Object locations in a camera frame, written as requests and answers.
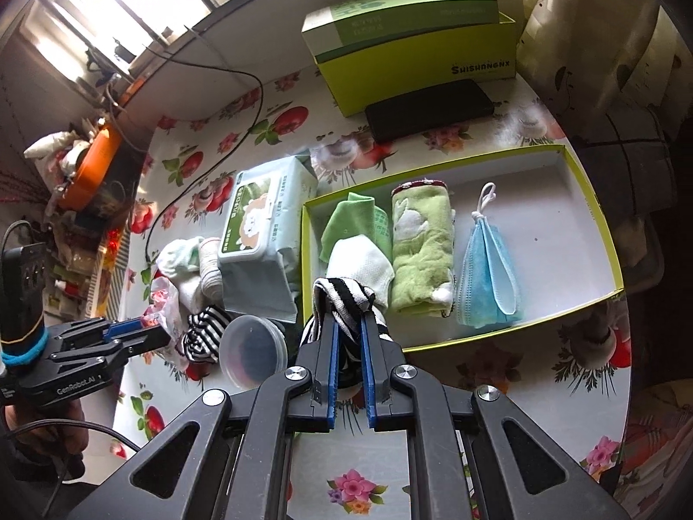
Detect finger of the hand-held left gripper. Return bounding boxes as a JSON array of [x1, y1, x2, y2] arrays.
[[54, 318, 162, 348], [51, 329, 173, 377]]

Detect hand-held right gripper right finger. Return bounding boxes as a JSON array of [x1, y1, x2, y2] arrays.
[[360, 314, 631, 520]]

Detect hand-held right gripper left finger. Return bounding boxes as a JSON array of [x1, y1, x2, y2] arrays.
[[65, 317, 342, 520]]

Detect black and white striped sock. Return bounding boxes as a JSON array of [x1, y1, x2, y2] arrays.
[[303, 276, 396, 391], [181, 306, 233, 364]]

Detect white towel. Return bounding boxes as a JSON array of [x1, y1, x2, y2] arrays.
[[172, 273, 209, 312]]

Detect white socks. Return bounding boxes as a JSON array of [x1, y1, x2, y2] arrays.
[[157, 235, 205, 283]]

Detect beige striped cloth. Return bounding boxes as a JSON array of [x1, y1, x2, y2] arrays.
[[196, 235, 225, 299]]

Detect white ribbed sock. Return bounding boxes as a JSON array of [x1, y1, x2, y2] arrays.
[[325, 235, 395, 309]]

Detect green plush towel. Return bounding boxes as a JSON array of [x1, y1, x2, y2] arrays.
[[390, 179, 457, 318]]

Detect blue face mask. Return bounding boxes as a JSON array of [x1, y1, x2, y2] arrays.
[[455, 181, 525, 328]]

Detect light green cloth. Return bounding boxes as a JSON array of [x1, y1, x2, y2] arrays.
[[319, 191, 392, 266]]

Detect yellow-green shallow box tray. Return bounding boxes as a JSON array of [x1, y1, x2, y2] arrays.
[[300, 143, 629, 355]]

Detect person's left hand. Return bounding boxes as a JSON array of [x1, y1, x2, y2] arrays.
[[8, 403, 84, 469]]

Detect crumpled printed plastic bag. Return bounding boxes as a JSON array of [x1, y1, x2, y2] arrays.
[[142, 276, 188, 364]]

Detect clear plastic round container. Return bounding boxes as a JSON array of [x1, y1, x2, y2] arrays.
[[219, 314, 288, 391]]

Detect floral plastic tablecloth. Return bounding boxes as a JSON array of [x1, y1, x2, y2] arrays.
[[105, 65, 634, 520]]

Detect light blue wet wipes pack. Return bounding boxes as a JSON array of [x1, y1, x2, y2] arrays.
[[217, 154, 320, 323]]

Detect orange plastic tray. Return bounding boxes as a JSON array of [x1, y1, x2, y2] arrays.
[[57, 122, 125, 212]]

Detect pile of packets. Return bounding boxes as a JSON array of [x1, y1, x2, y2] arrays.
[[24, 119, 104, 174]]

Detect black power bank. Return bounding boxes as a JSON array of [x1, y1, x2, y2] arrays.
[[364, 78, 496, 144]]

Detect yellow-green cardboard box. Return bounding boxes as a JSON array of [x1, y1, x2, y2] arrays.
[[315, 11, 519, 118]]

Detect dark green cardboard box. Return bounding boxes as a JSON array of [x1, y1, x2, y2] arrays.
[[301, 0, 500, 65]]

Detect cream dotted curtain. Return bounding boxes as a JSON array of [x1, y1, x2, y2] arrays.
[[517, 0, 693, 218]]

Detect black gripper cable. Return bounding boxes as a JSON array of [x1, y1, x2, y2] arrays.
[[0, 421, 142, 494]]

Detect black power cable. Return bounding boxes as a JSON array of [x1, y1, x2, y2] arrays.
[[143, 59, 266, 266]]

